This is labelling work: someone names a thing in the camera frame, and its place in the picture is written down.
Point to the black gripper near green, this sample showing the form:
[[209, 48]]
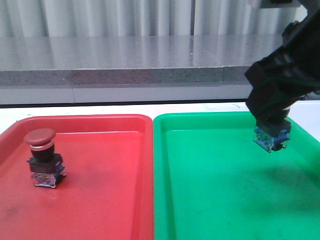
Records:
[[281, 78]]

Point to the green mushroom push button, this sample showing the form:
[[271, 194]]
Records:
[[271, 134]]

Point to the red mushroom push button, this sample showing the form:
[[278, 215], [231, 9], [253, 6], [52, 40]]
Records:
[[46, 166]]

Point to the green plastic tray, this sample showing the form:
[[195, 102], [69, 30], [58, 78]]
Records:
[[212, 182]]

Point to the red plastic tray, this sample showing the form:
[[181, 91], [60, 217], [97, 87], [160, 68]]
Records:
[[107, 193]]

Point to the grey stone counter slab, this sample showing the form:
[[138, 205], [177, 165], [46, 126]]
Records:
[[130, 60]]

